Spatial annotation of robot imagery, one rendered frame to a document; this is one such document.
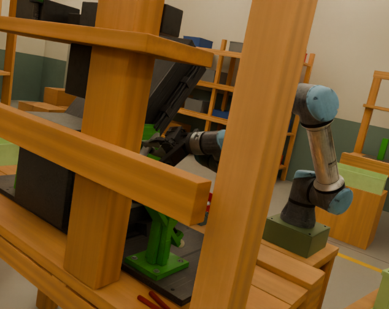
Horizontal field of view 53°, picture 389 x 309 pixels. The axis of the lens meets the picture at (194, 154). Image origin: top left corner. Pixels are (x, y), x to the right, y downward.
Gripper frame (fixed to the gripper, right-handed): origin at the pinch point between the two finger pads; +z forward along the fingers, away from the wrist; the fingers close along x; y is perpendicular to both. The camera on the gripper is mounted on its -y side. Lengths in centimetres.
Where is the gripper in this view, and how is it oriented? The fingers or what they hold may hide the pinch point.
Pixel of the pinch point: (146, 149)
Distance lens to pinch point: 139.8
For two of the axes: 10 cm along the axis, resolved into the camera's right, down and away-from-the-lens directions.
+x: -4.4, -6.8, -5.8
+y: 4.0, -7.3, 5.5
